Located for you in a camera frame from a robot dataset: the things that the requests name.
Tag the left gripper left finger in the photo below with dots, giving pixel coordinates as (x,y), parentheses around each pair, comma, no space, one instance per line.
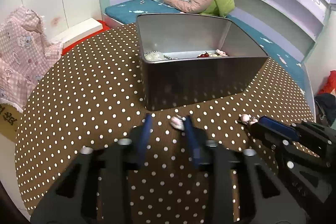
(94,188)

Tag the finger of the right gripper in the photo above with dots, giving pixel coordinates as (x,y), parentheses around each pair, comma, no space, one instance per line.
(299,141)
(313,181)

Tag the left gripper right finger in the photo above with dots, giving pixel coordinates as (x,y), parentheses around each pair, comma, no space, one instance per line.
(262,196)

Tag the small pink heart charm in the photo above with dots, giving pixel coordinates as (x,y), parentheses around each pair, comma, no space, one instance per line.
(248,119)

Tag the pink flower earring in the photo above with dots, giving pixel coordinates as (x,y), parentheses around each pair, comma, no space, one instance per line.
(177,123)

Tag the brown polka dot tablecloth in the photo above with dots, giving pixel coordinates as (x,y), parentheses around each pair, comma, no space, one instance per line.
(92,97)

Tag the cardboard box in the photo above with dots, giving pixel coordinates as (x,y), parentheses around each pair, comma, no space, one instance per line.
(9,121)

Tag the grey metal tin box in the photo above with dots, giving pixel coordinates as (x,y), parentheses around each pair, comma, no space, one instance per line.
(178,61)

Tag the pink checkered cloth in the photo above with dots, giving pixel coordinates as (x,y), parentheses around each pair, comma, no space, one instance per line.
(26,55)

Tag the red storage ottoman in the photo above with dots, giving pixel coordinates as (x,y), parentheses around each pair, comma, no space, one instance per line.
(70,47)

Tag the white board on ottoman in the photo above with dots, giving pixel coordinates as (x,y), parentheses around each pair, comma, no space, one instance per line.
(77,32)

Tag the teal candy print mattress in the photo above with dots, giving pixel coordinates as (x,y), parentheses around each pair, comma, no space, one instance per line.
(273,43)

